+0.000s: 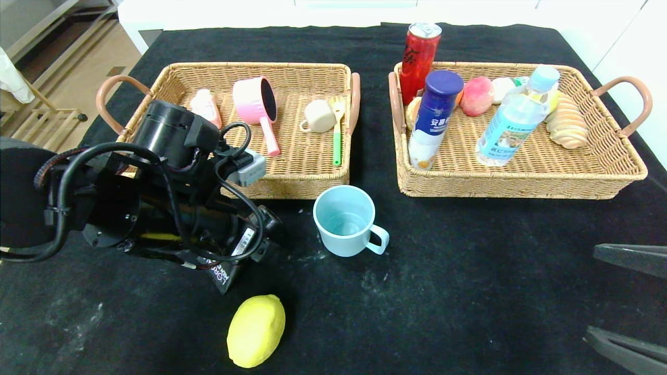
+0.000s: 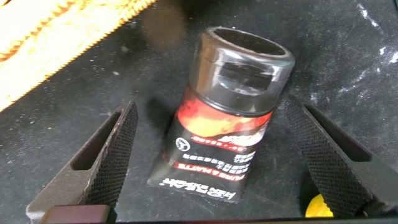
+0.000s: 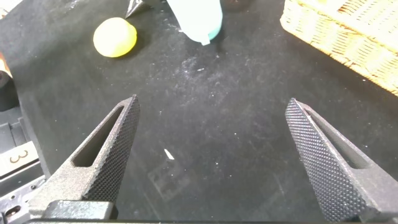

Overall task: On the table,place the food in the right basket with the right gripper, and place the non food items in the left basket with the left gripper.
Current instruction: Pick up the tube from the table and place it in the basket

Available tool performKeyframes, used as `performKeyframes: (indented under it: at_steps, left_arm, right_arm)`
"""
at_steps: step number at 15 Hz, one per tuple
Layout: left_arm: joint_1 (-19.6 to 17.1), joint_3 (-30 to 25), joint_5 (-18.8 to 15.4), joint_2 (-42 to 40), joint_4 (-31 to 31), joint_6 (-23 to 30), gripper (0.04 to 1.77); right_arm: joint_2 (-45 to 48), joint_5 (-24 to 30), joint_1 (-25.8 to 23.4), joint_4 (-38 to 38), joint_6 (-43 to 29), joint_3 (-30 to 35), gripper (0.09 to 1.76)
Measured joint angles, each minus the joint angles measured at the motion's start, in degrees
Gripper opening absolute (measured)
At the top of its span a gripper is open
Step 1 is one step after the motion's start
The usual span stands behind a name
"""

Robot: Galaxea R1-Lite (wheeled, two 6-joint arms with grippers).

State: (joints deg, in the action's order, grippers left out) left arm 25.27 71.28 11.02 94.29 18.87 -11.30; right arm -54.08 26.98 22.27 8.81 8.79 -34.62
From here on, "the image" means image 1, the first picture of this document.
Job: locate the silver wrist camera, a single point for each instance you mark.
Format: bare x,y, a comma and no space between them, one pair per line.
250,169

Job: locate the pink peach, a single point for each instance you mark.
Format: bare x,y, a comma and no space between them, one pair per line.
477,96

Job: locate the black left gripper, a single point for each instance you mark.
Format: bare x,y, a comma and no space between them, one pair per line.
244,244

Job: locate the wicker basket holding kitchen toys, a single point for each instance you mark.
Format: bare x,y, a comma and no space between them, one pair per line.
302,156

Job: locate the orange fruit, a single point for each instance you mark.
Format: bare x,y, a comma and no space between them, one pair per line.
459,99

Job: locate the clear water bottle teal label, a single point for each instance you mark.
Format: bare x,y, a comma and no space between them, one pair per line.
508,130

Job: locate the striped cream croissant bread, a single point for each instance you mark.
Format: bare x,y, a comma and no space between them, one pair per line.
568,127

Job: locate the small cream mug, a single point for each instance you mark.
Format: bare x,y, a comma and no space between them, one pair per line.
319,117

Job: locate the white desk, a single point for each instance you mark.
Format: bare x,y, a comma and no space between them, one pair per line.
208,13

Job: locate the white hanging cloth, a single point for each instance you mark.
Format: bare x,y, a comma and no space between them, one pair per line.
10,78

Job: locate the white bottle with blue cap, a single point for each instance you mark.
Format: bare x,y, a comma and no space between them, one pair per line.
432,125

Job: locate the brown round bread bun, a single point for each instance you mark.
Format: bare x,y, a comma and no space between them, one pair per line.
412,114

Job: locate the wicker basket holding food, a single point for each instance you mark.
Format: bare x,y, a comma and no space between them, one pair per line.
547,172

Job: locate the small white toy food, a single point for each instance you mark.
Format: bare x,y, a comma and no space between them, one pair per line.
503,89

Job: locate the yellow lemon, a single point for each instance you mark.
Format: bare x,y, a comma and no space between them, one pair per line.
255,330

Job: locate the grey shelf unit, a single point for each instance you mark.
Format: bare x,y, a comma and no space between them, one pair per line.
41,26

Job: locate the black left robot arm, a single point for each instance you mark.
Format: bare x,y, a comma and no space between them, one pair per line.
167,130

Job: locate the small pink bottle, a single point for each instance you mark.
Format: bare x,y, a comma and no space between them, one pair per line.
205,101

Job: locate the black face wash tube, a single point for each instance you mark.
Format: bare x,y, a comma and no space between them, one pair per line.
223,278

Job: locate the dark floor socket plate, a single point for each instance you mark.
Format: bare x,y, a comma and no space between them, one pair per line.
115,71

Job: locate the wooden rack with casters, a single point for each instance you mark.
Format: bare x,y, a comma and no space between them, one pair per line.
31,130

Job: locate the pink toy saucepan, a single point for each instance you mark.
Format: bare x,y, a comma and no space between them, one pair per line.
250,101

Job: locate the teal plastic cup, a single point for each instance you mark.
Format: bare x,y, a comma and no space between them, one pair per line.
344,224

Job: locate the red soda can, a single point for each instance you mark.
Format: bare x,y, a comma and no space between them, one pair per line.
417,57

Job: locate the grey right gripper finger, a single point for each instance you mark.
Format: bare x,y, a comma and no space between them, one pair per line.
635,258
635,354

